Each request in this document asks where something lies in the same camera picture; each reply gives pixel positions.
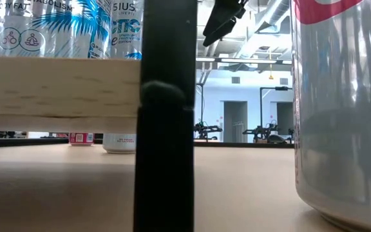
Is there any white blue energy drink can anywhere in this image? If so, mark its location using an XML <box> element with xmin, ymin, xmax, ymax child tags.
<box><xmin>0</xmin><ymin>0</ymin><xmax>113</xmax><ymax>60</ymax></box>
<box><xmin>110</xmin><ymin>0</ymin><xmax>144</xmax><ymax>61</ymax></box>

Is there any silver diet cola can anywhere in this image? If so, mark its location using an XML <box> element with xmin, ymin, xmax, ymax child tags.
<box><xmin>102</xmin><ymin>133</ymin><xmax>137</xmax><ymax>155</ymax></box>
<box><xmin>290</xmin><ymin>0</ymin><xmax>371</xmax><ymax>232</ymax></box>

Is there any light wooden shelf board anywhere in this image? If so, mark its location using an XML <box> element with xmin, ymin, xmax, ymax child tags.
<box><xmin>0</xmin><ymin>56</ymin><xmax>141</xmax><ymax>135</ymax></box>

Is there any long ceiling light strip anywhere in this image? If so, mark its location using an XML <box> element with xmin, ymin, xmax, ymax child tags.
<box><xmin>195</xmin><ymin>57</ymin><xmax>293</xmax><ymax>64</ymax></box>

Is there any yellow hanging pendant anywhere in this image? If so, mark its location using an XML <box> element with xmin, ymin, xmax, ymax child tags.
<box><xmin>268</xmin><ymin>46</ymin><xmax>274</xmax><ymax>81</ymax></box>

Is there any thin black stand pole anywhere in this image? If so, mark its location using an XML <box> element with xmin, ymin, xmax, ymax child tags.
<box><xmin>196</xmin><ymin>82</ymin><xmax>205</xmax><ymax>125</ymax></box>

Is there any grey doorway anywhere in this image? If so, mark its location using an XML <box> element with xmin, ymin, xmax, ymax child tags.
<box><xmin>276</xmin><ymin>102</ymin><xmax>293</xmax><ymax>136</ymax></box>
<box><xmin>223</xmin><ymin>101</ymin><xmax>249</xmax><ymax>143</ymax></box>

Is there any red cola can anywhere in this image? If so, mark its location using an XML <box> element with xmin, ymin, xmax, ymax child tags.
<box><xmin>68</xmin><ymin>132</ymin><xmax>95</xmax><ymax>147</ymax></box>

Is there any silver ceiling air duct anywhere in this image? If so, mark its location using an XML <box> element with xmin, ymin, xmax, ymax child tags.
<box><xmin>236</xmin><ymin>0</ymin><xmax>294</xmax><ymax>61</ymax></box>

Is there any black gantry frame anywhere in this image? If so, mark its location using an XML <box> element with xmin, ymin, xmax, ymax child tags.
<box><xmin>259</xmin><ymin>86</ymin><xmax>293</xmax><ymax>142</ymax></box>

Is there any black metal table frame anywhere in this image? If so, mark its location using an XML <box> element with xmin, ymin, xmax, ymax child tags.
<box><xmin>0</xmin><ymin>137</ymin><xmax>295</xmax><ymax>150</ymax></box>

